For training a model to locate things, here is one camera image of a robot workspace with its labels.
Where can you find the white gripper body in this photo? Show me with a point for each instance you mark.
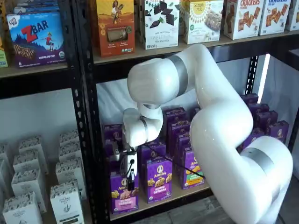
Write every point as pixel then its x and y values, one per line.
pixel 129 164

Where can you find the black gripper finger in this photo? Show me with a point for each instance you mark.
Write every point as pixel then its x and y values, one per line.
pixel 131 182

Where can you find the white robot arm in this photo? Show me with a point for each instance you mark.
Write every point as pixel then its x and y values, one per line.
pixel 222 128

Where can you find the purple Annie's box green patch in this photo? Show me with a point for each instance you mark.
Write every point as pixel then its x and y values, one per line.
pixel 178 127
pixel 194 172
pixel 175 114
pixel 183 140

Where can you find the white organic pantry box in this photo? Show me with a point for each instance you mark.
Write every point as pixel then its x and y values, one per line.
pixel 21 212
pixel 69 137
pixel 66 205
pixel 28 161
pixel 30 143
pixel 28 184
pixel 70 170
pixel 70 151
pixel 4 151

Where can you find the black metal shelf rack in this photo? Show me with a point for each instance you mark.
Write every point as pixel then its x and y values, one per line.
pixel 35 87
pixel 91 105

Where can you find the white Sweet Thins box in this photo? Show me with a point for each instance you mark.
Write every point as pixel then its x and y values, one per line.
pixel 161 35

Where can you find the purple Annie's box brown bunnies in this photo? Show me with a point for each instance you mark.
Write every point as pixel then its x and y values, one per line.
pixel 258 107
pixel 248 98
pixel 266 117
pixel 278 130

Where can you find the orange snack box with woman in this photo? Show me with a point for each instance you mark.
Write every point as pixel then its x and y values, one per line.
pixel 115 28

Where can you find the blue Z Bar box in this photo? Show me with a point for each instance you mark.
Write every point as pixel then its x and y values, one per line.
pixel 35 5
pixel 37 42

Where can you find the Simple Mills bars box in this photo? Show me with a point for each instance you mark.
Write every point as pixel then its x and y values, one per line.
pixel 203 23

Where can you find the green snack box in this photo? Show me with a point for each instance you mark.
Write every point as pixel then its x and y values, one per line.
pixel 2 58

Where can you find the yellow Bobo's box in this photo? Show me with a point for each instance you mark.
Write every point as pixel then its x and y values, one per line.
pixel 2 28

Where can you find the white snack box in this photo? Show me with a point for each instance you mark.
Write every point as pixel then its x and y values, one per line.
pixel 294 16

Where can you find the white backdrop sheet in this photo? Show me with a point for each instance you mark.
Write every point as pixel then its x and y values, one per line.
pixel 112 100

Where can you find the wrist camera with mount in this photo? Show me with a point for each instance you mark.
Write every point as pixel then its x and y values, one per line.
pixel 116 152

